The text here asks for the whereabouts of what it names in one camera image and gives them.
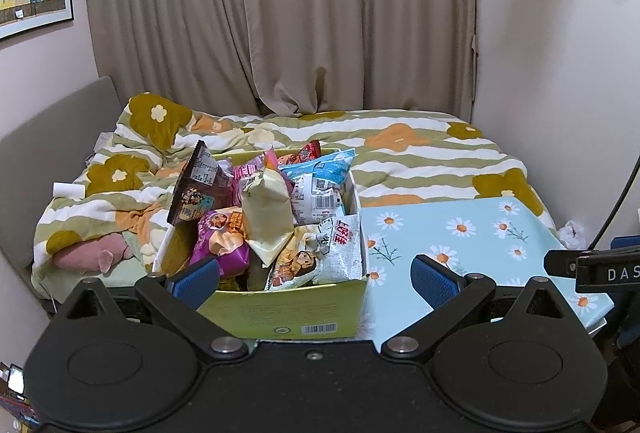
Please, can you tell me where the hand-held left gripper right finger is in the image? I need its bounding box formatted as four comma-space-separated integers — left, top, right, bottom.
380, 255, 577, 360

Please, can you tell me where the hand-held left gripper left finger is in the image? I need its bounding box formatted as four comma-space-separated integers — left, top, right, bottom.
57, 257, 252, 360

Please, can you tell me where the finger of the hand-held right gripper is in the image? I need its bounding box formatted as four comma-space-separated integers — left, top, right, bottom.
544, 249, 582, 277

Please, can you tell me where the purple snack packet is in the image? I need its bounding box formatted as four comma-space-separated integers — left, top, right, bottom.
189, 207, 252, 280

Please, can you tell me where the brown chocolate snack packet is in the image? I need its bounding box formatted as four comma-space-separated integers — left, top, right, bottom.
166, 140, 237, 227

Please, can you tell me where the pale yellow popcorn bag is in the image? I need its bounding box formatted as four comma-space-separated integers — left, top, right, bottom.
239, 167, 297, 267

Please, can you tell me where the green cardboard box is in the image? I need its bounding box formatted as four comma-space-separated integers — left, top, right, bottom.
151, 145, 372, 340

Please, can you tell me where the white packet with red lettering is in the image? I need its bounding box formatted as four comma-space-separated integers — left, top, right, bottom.
264, 212, 363, 291

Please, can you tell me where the light blue snack packet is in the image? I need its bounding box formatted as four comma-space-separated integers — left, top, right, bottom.
279, 148, 357, 227

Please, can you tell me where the red snack packet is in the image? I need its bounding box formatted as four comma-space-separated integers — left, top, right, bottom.
276, 139, 322, 164

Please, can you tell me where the white plastic bag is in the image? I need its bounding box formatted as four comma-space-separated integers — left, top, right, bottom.
556, 220, 587, 250

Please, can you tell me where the pink plush toy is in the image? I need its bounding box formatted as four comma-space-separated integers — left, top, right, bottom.
52, 233, 134, 273

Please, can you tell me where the floral striped blanket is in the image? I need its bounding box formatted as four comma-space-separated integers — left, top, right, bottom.
31, 92, 557, 290

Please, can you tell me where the white tissue roll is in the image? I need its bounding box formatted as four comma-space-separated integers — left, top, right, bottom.
52, 182, 86, 199

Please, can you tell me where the grey bed headboard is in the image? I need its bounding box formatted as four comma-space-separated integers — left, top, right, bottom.
0, 75, 122, 295

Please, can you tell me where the beige curtain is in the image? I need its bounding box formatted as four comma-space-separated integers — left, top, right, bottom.
82, 0, 477, 120

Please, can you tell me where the black cable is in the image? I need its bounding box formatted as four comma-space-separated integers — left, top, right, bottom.
586, 152, 640, 252

